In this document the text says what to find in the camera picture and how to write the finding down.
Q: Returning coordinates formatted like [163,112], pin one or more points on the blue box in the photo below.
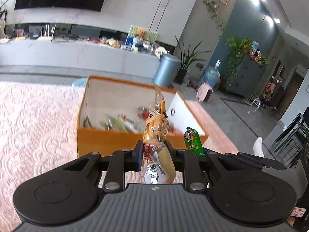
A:
[131,43]

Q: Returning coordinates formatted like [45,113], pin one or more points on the row of small bottles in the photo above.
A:
[258,53]

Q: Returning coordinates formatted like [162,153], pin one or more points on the green sausage stick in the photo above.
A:
[193,142]

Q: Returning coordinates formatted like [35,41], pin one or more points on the hanging vine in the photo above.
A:
[212,7]

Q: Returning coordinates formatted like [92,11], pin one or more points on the orange cardboard box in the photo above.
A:
[115,142]

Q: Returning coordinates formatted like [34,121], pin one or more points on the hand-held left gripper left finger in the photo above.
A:
[138,157]

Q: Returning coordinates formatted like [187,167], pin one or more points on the grey cabinet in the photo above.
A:
[248,79]

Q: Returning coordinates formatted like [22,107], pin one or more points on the tan snack packet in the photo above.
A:
[164,159]

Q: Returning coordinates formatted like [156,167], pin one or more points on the yellow snack bags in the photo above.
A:
[112,43]

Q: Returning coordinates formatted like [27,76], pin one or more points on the light blue plastic stool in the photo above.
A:
[79,82]

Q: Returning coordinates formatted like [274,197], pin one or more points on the potted plant with long leaves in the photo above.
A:
[184,62]

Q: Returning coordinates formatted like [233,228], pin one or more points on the green picture board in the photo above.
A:
[152,35]

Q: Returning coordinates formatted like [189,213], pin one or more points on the brown teddy bear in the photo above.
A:
[141,33]

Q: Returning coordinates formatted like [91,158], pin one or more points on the clear packet of yellow snacks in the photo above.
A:
[154,128]

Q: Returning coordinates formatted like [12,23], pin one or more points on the green snack packet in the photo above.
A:
[113,124]

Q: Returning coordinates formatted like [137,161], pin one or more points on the white step stool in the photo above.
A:
[255,104]

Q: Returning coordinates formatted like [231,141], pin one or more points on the trailing ivy plant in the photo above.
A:
[237,50]

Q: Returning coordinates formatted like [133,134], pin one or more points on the blue water jug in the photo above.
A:
[211,76]

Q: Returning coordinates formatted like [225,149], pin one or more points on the pink space heater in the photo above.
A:
[205,92]

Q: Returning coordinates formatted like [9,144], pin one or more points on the black dining chairs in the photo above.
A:
[292,135]

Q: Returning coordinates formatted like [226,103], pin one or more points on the white round object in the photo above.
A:
[160,50]

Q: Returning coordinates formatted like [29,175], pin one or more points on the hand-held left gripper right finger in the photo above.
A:
[171,156]

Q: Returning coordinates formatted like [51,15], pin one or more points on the person's foot in white sock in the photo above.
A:
[258,147]

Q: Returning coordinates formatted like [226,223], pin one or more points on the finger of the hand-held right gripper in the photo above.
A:
[263,163]

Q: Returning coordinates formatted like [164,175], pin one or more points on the white router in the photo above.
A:
[45,37]

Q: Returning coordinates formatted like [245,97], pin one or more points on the white marble television console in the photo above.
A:
[84,58]

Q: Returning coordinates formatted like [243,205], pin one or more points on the grey-blue trash can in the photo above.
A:
[166,71]

